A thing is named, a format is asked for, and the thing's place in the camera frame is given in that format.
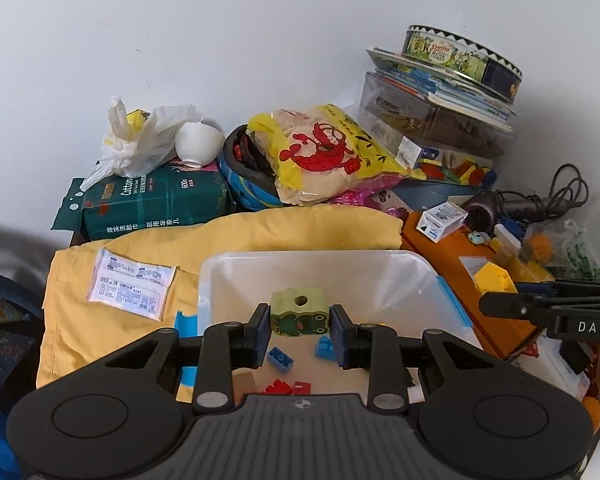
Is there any dark blue mesh bag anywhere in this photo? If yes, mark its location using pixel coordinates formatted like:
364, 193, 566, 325
0, 267, 46, 480

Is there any tan wooden block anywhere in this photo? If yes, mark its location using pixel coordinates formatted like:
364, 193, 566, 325
232, 367, 262, 406

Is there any white plastic storage bin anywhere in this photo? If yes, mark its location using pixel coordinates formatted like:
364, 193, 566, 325
197, 250, 483, 406

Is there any clear bag of toys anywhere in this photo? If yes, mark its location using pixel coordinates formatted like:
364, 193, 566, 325
524, 219, 600, 282

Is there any white plastic bag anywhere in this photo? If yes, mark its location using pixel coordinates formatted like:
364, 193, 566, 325
80, 95, 206, 193

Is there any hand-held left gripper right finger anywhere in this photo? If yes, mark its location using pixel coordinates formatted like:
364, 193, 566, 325
329, 304, 498, 411

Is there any orange box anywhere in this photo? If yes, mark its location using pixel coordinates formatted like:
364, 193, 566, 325
400, 210, 556, 361

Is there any blue helmet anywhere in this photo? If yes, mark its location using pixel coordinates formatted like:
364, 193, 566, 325
216, 124, 286, 211

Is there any white bowl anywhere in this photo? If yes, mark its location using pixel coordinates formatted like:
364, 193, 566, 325
175, 120, 226, 168

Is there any yellow toy brick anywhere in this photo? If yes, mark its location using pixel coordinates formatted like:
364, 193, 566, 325
474, 262, 520, 295

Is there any white labelled sachet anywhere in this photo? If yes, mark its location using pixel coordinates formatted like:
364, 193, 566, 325
87, 249, 177, 320

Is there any hair dryer with cable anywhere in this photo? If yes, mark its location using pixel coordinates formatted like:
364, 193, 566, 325
462, 162, 591, 236

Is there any yellow blanket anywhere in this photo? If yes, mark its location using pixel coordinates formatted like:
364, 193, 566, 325
36, 202, 403, 406

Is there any green cotton tissue pack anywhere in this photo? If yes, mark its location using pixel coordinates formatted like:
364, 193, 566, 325
50, 159, 236, 242

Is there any white rectangular block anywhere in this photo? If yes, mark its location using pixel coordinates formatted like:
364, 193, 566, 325
494, 224, 523, 252

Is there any pink plastic bag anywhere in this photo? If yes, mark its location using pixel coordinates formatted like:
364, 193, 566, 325
327, 187, 411, 221

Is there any round printed tin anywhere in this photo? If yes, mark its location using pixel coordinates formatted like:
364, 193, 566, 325
400, 24, 523, 103

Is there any small white carton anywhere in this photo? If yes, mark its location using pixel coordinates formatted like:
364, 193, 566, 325
419, 202, 468, 243

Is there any yellow plastic bag red print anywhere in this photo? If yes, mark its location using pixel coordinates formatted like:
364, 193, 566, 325
247, 104, 412, 207

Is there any pale green frog block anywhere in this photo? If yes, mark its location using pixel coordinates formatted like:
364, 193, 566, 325
270, 287, 331, 338

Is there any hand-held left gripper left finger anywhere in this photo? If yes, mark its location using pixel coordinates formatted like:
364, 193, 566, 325
105, 302, 272, 413

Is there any clear plastic box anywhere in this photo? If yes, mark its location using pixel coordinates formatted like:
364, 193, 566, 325
357, 71, 518, 161

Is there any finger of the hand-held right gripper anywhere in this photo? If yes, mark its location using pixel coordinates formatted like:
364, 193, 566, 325
517, 279, 600, 293
480, 292, 600, 318

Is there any stack of books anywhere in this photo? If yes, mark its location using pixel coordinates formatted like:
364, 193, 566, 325
366, 47, 518, 123

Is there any box of colourful toy pieces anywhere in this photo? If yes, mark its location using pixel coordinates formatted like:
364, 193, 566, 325
395, 142, 498, 208

